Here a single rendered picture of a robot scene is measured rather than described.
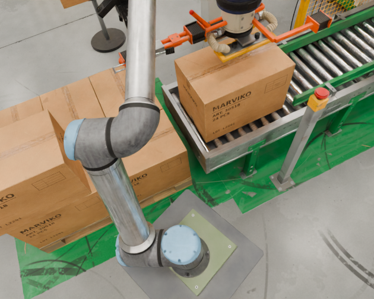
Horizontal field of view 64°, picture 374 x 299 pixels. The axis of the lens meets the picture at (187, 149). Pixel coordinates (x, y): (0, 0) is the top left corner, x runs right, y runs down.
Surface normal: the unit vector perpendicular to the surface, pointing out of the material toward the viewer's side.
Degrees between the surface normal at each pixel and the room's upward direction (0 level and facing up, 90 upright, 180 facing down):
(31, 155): 0
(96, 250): 0
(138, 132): 53
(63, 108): 0
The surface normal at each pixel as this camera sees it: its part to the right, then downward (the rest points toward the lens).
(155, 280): -0.07, -0.52
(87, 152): -0.07, 0.62
